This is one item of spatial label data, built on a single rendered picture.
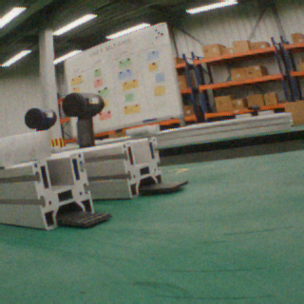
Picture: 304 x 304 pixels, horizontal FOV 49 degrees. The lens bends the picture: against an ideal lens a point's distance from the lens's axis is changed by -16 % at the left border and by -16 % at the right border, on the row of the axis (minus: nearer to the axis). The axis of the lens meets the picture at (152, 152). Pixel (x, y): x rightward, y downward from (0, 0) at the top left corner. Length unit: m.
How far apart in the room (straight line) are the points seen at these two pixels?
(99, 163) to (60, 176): 0.12
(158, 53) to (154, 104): 0.53
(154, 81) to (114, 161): 3.14
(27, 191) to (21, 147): 0.08
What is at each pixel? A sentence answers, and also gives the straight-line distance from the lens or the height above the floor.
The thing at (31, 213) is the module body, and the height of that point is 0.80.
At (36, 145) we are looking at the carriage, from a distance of 0.55.
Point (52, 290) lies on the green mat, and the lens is 0.25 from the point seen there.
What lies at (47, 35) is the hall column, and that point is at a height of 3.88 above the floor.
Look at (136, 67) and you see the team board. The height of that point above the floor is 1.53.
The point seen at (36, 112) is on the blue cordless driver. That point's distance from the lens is 1.01.
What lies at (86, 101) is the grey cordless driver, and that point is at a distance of 0.90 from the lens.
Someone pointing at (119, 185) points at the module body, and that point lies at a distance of 0.60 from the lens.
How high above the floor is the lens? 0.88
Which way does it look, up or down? 3 degrees down
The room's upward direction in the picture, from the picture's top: 9 degrees counter-clockwise
